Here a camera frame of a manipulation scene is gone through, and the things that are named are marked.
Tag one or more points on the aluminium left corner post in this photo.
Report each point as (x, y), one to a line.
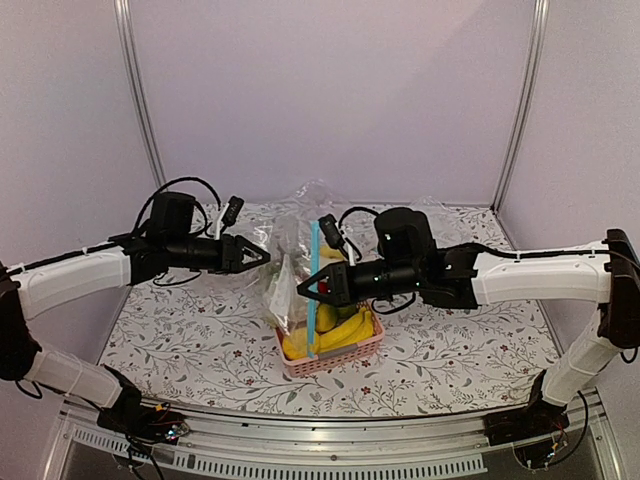
(124, 22)

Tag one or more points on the yellow toy banana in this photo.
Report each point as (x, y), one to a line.
(359, 327)

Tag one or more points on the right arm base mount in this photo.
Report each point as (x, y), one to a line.
(537, 418)

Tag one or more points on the yellow toy lemon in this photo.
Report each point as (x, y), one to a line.
(297, 346)

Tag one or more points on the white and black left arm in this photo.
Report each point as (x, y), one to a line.
(162, 239)

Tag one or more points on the crumpled clear plastic bag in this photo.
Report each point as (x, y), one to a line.
(316, 193)

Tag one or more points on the yellow green toy mango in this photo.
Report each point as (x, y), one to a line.
(326, 318)

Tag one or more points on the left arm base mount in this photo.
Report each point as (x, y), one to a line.
(147, 424)

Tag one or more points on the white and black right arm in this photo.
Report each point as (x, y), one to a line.
(470, 275)

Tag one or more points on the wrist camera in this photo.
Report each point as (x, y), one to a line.
(232, 211)
(333, 236)

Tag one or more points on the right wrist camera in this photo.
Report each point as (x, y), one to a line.
(333, 236)

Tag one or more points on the aluminium right corner post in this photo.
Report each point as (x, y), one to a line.
(523, 107)

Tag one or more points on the clear zip top bag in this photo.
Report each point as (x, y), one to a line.
(293, 249)

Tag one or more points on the floral patterned table mat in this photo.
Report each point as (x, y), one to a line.
(249, 342)

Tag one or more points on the pink perforated plastic basket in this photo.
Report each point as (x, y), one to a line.
(335, 357)

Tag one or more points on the aluminium corner post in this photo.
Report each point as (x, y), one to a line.
(523, 107)
(124, 22)

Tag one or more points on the aluminium front frame rail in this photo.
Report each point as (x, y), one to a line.
(225, 444)

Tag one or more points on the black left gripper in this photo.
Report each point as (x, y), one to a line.
(231, 254)

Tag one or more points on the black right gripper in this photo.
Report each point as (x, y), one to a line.
(339, 285)

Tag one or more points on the green toy pear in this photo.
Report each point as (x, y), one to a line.
(346, 312)

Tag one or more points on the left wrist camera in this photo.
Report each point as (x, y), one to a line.
(232, 211)

